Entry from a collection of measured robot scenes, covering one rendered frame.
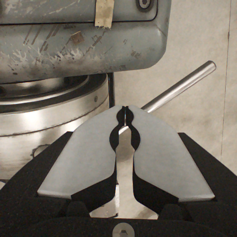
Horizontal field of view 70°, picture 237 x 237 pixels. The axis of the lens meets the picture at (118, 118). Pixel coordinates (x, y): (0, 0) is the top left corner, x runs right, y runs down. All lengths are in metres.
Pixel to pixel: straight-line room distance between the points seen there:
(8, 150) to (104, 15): 0.23
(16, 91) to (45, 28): 0.13
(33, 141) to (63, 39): 0.15
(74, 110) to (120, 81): 1.36
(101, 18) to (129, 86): 1.47
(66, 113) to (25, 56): 0.10
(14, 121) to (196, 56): 1.83
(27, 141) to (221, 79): 2.18
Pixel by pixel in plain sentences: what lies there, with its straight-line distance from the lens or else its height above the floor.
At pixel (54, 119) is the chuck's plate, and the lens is 0.27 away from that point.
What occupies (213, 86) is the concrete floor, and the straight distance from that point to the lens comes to 2.26.
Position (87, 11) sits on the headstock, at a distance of 0.22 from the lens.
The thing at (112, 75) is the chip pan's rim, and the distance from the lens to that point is 0.94.
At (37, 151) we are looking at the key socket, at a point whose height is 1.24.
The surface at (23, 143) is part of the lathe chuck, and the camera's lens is 0.29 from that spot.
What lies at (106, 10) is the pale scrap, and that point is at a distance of 0.22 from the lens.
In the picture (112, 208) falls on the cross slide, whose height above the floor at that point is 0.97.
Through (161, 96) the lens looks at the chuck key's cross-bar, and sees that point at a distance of 0.19.
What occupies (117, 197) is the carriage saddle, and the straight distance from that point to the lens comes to 0.99.
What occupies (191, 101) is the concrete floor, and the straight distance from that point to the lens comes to 2.14.
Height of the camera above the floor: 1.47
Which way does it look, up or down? 56 degrees down
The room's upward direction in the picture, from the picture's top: 149 degrees clockwise
